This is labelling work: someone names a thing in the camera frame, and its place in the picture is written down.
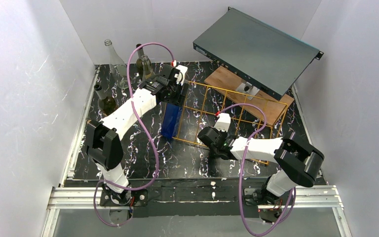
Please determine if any blue tall glass bottle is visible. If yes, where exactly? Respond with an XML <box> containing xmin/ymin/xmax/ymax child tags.
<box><xmin>160</xmin><ymin>103</ymin><xmax>183</xmax><ymax>141</ymax></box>

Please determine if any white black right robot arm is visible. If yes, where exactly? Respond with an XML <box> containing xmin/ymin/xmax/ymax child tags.
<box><xmin>197</xmin><ymin>126</ymin><xmax>324</xmax><ymax>205</ymax></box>

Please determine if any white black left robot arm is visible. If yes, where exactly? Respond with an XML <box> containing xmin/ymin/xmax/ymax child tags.
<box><xmin>84</xmin><ymin>65</ymin><xmax>189</xmax><ymax>205</ymax></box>

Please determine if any clear labelled wine bottle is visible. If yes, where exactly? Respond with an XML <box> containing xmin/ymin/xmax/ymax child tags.
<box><xmin>140</xmin><ymin>54</ymin><xmax>154</xmax><ymax>80</ymax></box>

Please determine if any dark green wine bottle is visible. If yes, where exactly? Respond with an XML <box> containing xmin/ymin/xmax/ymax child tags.
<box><xmin>136</xmin><ymin>48</ymin><xmax>144</xmax><ymax>79</ymax></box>

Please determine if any clear tall empty bottle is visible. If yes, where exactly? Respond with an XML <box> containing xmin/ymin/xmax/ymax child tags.
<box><xmin>104</xmin><ymin>39</ymin><xmax>128</xmax><ymax>89</ymax></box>

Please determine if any wooden board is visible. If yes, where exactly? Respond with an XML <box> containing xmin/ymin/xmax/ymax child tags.
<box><xmin>204</xmin><ymin>66</ymin><xmax>294</xmax><ymax>125</ymax></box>

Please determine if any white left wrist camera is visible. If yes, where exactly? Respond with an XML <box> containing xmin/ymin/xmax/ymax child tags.
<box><xmin>175</xmin><ymin>65</ymin><xmax>188</xmax><ymax>85</ymax></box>

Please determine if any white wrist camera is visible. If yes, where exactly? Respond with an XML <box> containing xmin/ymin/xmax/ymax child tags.
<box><xmin>175</xmin><ymin>65</ymin><xmax>188</xmax><ymax>85</ymax></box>
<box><xmin>214</xmin><ymin>113</ymin><xmax>231</xmax><ymax>132</ymax></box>

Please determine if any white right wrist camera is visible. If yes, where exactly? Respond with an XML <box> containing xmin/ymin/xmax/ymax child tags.
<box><xmin>214</xmin><ymin>113</ymin><xmax>231</xmax><ymax>132</ymax></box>

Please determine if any gold wire wine rack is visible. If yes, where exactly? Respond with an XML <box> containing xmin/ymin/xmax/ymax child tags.
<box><xmin>173</xmin><ymin>81</ymin><xmax>288</xmax><ymax>150</ymax></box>

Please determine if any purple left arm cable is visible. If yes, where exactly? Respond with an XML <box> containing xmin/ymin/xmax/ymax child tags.
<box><xmin>93</xmin><ymin>42</ymin><xmax>176</xmax><ymax>228</ymax></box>

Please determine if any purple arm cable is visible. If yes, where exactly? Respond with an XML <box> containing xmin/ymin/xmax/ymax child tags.
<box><xmin>216</xmin><ymin>103</ymin><xmax>297</xmax><ymax>237</ymax></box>
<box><xmin>93</xmin><ymin>42</ymin><xmax>176</xmax><ymax>228</ymax></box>

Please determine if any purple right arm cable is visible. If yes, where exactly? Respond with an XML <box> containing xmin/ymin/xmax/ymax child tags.
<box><xmin>216</xmin><ymin>103</ymin><xmax>297</xmax><ymax>237</ymax></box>

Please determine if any grey metal bracket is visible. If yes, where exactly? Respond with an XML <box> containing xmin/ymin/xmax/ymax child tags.
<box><xmin>236</xmin><ymin>82</ymin><xmax>260</xmax><ymax>100</ymax></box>

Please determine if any green bottle near left wall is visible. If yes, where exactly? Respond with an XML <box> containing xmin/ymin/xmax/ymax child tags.
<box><xmin>94</xmin><ymin>84</ymin><xmax>118</xmax><ymax>117</ymax></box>

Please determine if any grey rack-mount network switch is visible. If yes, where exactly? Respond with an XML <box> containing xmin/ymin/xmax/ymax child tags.
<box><xmin>193</xmin><ymin>7</ymin><xmax>324</xmax><ymax>101</ymax></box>

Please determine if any aluminium frame rail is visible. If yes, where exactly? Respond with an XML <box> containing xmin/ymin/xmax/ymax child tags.
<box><xmin>42</xmin><ymin>62</ymin><xmax>351</xmax><ymax>237</ymax></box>

